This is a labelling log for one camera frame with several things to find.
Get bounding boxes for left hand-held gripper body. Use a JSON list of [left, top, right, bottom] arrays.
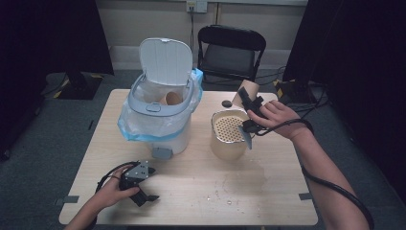
[[119, 160, 151, 193]]

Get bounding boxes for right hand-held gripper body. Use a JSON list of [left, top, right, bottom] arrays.
[[238, 95, 268, 150]]

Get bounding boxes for brown paper cup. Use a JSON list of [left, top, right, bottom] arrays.
[[231, 79, 260, 108], [158, 91, 184, 106]]

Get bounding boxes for white pedal trash can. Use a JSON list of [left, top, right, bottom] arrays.
[[126, 36, 196, 161]]

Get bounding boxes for person's right hand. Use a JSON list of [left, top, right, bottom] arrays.
[[246, 99, 309, 142]]

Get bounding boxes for person's left hand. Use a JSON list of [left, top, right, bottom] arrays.
[[95, 165, 141, 211]]

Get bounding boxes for black folding chair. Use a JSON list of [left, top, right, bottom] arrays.
[[196, 24, 268, 84]]

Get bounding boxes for clear blue-edged trash bag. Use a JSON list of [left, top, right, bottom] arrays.
[[117, 67, 205, 143]]

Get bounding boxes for beige strainer bucket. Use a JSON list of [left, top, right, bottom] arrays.
[[209, 108, 254, 162]]

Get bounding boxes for black stand base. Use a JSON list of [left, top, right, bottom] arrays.
[[56, 70, 103, 101]]

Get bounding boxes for black curtain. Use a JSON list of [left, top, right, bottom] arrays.
[[282, 0, 406, 196]]

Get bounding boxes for black panel on stand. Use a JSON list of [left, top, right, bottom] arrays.
[[0, 0, 115, 78]]

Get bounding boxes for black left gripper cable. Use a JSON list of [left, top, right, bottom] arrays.
[[95, 161, 140, 195]]

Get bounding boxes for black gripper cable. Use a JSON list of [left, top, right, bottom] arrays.
[[95, 161, 140, 195], [253, 118, 375, 230]]

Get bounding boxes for black floor cables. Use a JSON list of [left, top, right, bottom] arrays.
[[255, 65, 331, 116]]

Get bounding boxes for black wall cable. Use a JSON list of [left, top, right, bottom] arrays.
[[190, 6, 196, 51]]

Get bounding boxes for white wall socket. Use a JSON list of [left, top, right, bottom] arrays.
[[186, 0, 209, 14]]

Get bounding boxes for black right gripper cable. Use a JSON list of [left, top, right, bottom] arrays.
[[253, 118, 375, 230]]

